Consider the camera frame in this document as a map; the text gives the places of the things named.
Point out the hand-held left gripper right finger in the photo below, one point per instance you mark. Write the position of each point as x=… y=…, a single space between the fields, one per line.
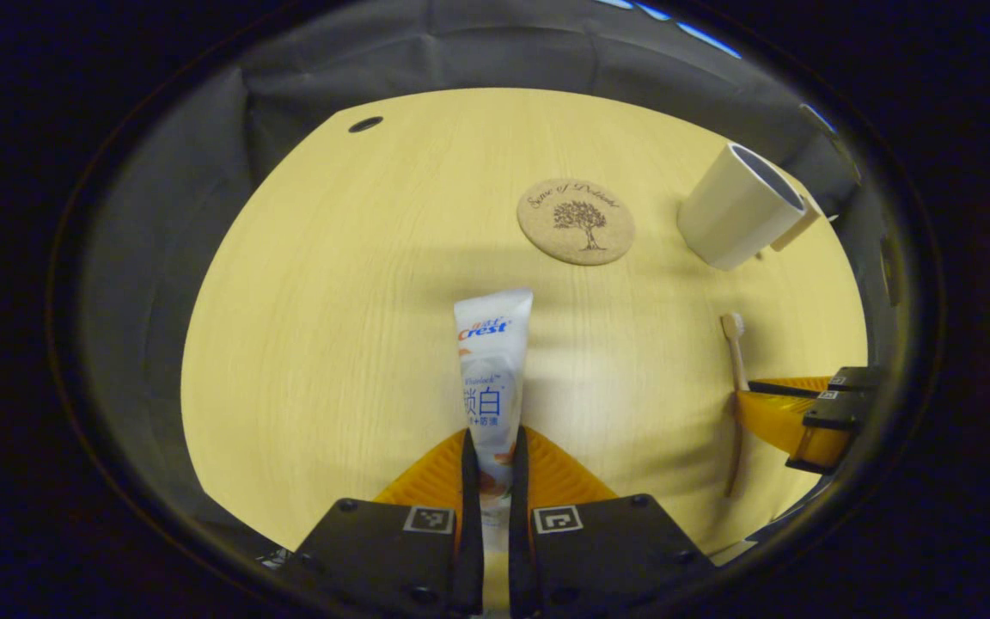
x=519 y=533

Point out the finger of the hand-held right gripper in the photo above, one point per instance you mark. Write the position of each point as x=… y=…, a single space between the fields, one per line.
x=856 y=378
x=834 y=413

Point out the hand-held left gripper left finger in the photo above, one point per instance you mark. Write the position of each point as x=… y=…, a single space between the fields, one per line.
x=471 y=533

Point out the beige toothbrush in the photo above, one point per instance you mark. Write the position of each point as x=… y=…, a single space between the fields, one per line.
x=736 y=361

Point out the white toothpaste tube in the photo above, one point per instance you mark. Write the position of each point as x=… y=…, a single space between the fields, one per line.
x=491 y=361

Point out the white cup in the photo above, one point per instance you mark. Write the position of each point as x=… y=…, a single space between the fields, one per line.
x=727 y=211

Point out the round cork coaster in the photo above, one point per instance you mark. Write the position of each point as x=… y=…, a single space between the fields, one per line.
x=577 y=222

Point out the black desk grommet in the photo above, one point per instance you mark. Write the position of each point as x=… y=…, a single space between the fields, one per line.
x=365 y=124

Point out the black backdrop cloth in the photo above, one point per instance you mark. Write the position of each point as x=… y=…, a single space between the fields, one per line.
x=426 y=52

